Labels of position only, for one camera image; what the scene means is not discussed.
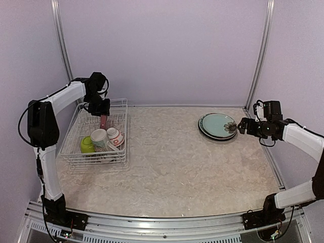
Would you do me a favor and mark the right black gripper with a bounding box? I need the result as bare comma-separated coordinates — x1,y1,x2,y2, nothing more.
238,117,273,139

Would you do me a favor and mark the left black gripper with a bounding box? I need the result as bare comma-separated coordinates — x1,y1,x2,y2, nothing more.
86,91,111,116

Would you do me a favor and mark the pink polka dot dish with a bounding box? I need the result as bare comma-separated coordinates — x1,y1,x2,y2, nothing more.
100,115,108,130

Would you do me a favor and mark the light teal plate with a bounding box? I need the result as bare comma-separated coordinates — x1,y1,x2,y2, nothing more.
201,113,238,139

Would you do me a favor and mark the black striped plate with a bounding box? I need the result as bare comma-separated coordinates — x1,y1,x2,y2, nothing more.
197,118,237,142

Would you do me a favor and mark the red floral plate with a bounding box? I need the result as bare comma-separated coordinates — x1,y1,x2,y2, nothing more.
199,115,236,140

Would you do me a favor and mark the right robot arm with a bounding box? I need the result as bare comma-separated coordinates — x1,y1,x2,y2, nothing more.
238,118,323,228

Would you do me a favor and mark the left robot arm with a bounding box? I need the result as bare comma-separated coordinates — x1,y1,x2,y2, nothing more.
22,72,110,225

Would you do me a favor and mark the white patterned mug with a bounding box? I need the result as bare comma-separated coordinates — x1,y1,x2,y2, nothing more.
90,129,119,152

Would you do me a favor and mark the red white patterned bowl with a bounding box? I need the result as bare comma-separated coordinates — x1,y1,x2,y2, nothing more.
106,127,125,147

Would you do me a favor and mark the green cup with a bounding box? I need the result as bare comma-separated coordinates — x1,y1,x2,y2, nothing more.
80,136,96,153

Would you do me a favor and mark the white wire dish rack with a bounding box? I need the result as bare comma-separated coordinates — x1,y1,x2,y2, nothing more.
60,98,128,167

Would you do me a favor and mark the right aluminium corner post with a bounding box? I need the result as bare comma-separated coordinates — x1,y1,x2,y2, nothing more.
245,0,275,111

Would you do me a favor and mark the aluminium corner post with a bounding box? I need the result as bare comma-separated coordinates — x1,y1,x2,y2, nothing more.
245,0,275,111
50,0,73,81

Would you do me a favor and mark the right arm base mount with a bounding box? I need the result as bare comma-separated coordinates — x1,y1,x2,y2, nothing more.
242,210,286,230

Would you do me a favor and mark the aluminium front rail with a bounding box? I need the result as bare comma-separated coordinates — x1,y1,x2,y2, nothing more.
25,201,312,243

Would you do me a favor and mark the left aluminium corner post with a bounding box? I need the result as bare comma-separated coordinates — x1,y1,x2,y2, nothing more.
50,0,73,81

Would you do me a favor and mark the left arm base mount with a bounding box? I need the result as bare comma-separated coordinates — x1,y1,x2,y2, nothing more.
45,211,89,231

